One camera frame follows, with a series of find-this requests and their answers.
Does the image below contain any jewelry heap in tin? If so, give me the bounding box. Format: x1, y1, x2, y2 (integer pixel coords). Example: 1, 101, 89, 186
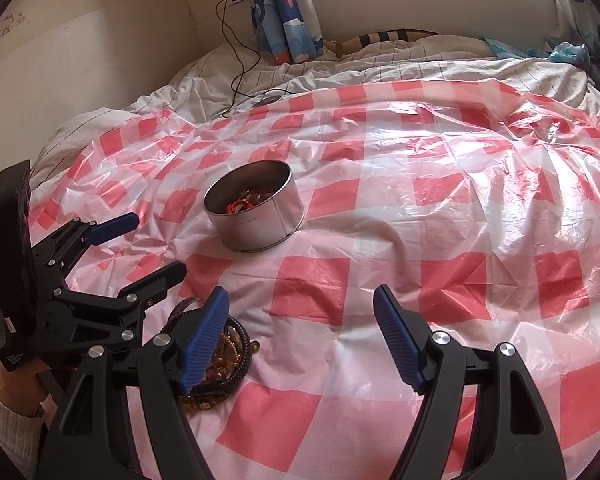
224, 190, 274, 214

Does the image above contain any left hand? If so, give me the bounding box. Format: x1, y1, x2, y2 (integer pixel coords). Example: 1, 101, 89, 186
0, 359, 50, 418

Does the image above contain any white knit left sleeve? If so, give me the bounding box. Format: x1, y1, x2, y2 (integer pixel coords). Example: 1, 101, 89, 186
0, 402, 45, 479

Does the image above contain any round silver metal tin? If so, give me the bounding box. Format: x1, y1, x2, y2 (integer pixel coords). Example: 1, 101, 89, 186
204, 159, 304, 252

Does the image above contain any white striped bed quilt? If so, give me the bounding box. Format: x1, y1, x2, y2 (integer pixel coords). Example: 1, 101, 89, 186
31, 35, 600, 188

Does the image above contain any blue cartoon curtain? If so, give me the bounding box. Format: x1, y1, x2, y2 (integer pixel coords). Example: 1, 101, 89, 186
251, 0, 324, 65

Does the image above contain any striped pillow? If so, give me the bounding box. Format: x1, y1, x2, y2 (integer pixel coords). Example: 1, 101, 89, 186
323, 28, 436, 58

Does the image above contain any light blue plastic bag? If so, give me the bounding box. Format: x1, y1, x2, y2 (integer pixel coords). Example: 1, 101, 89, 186
482, 37, 591, 67

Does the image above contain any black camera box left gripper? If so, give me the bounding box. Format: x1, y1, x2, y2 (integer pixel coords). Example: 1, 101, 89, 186
0, 159, 36, 372

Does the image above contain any black charging cable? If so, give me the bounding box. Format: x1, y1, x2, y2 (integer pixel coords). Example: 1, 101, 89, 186
214, 0, 297, 118

